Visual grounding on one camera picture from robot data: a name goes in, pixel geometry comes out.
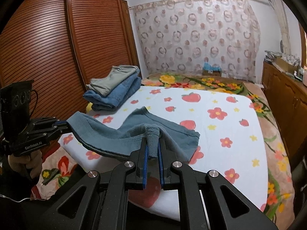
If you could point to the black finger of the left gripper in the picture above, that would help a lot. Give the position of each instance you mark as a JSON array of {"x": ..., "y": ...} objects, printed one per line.
[{"x": 51, "y": 127}]

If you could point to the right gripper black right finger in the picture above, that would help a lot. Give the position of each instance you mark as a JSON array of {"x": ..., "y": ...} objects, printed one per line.
[{"x": 207, "y": 200}]

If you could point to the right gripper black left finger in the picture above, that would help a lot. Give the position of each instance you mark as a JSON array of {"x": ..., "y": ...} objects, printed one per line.
[{"x": 99, "y": 200}]

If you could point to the teal blue pants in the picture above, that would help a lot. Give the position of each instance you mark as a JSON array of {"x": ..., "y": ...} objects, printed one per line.
[{"x": 119, "y": 143}]

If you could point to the left human hand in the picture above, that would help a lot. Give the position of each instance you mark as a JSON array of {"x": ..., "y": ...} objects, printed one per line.
[{"x": 32, "y": 163}]

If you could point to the beige floral bed blanket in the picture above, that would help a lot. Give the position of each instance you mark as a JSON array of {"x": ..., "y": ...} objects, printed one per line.
[{"x": 279, "y": 206}]

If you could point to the white strawberry flower blanket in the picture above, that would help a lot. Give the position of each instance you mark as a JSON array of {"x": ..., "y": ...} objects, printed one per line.
[{"x": 230, "y": 142}]

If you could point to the folded olive green pants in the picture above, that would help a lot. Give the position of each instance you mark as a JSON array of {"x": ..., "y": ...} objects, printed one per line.
[{"x": 118, "y": 74}]

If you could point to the folded blue denim jeans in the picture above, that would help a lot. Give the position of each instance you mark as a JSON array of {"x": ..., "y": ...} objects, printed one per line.
[{"x": 116, "y": 97}]

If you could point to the brown louvered wooden wardrobe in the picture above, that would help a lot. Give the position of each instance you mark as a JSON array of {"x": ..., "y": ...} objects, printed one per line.
[{"x": 61, "y": 45}]

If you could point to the long brown wooden cabinet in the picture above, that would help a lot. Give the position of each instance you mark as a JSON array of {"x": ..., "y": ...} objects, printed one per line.
[{"x": 287, "y": 100}]

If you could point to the cardboard box with blue cloth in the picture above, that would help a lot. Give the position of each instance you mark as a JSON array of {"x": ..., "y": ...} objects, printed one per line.
[{"x": 211, "y": 70}]

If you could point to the open cardboard box on cabinet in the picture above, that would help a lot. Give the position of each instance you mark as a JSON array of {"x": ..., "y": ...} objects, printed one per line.
[{"x": 285, "y": 66}]

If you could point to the circle patterned sheer curtain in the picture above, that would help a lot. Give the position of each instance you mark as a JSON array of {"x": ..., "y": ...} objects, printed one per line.
[{"x": 179, "y": 36}]

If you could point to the cream tied side curtain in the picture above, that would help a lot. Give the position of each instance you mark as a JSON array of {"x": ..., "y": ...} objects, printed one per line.
[{"x": 283, "y": 23}]

